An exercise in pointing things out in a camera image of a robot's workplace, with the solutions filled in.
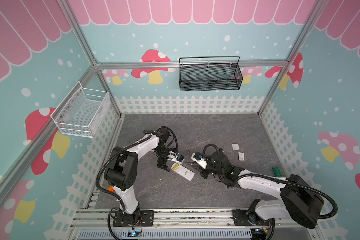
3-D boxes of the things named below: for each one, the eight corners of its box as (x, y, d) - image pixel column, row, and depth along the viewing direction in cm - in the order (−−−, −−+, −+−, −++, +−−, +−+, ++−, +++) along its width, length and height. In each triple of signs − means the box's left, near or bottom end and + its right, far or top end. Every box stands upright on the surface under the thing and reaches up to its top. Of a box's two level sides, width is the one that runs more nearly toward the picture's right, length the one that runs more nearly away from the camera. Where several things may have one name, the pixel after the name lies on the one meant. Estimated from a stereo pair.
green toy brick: (275, 177, 90) (277, 175, 88) (271, 168, 94) (273, 166, 92) (280, 177, 90) (282, 175, 88) (277, 168, 94) (278, 166, 92)
